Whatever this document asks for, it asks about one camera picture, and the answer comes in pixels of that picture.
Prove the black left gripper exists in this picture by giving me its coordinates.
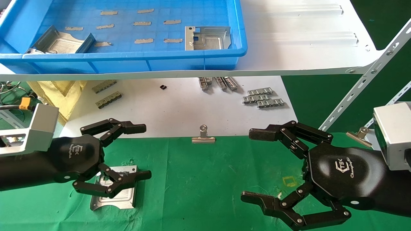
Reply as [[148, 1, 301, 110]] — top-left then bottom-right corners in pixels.
[[0, 118, 152, 198]]

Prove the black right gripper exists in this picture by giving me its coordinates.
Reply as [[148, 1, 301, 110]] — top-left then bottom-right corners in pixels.
[[241, 121, 411, 231]]

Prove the silver stamped metal part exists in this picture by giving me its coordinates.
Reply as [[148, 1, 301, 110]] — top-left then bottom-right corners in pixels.
[[185, 26, 232, 51], [90, 165, 138, 211], [25, 25, 96, 55]]

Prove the grey connector strip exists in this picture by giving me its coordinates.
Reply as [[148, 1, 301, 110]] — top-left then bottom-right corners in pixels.
[[92, 80, 118, 94], [95, 91, 123, 109]]

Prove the silver linked clip strip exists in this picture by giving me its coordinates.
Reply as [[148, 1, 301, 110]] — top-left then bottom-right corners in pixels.
[[256, 98, 286, 109], [247, 88, 274, 96], [242, 94, 270, 105]]

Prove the silver binder clip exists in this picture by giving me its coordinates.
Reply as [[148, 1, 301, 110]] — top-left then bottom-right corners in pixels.
[[346, 126, 373, 148], [192, 125, 216, 143]]

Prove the yellow fabric sheet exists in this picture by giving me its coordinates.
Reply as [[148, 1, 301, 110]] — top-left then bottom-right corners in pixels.
[[27, 80, 88, 126]]

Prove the green table cloth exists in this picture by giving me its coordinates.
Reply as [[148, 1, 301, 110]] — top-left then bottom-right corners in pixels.
[[0, 132, 411, 231]]

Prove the blue plastic bin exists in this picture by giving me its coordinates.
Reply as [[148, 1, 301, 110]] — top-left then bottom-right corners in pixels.
[[0, 0, 248, 75]]

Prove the yellow power connector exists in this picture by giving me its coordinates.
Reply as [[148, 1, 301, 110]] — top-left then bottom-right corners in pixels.
[[18, 97, 32, 111]]

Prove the white metal shelf rack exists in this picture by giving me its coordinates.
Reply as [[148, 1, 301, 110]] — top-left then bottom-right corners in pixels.
[[0, 0, 411, 133]]

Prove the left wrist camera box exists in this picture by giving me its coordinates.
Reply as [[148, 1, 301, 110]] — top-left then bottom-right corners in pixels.
[[0, 103, 60, 158]]

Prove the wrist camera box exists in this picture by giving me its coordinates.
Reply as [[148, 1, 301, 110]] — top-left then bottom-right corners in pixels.
[[372, 102, 411, 172], [0, 103, 60, 158]]

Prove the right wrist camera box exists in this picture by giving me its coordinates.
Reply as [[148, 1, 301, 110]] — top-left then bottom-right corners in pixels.
[[372, 102, 411, 172]]

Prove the tangled cable bundle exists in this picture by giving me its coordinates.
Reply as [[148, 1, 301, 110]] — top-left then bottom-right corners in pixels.
[[0, 80, 32, 107]]

